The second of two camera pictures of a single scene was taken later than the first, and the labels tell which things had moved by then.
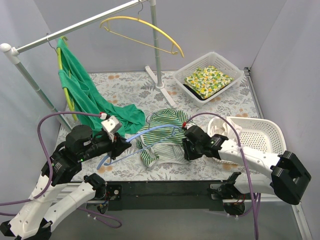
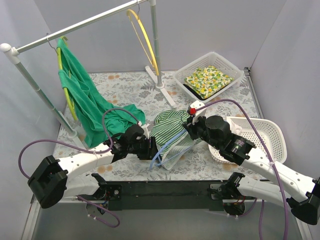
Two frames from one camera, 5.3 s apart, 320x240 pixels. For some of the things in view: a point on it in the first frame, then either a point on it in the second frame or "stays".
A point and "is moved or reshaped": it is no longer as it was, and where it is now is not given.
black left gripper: (115, 146) -> (153, 148)
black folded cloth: (199, 97) stays
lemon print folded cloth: (206, 81) stays
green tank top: (88, 95) stays
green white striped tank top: (160, 141) is moved or reshaped
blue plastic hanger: (145, 147) -> (157, 156)
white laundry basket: (259, 135) stays
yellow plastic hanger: (146, 23) -> (155, 63)
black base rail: (165, 194) stays
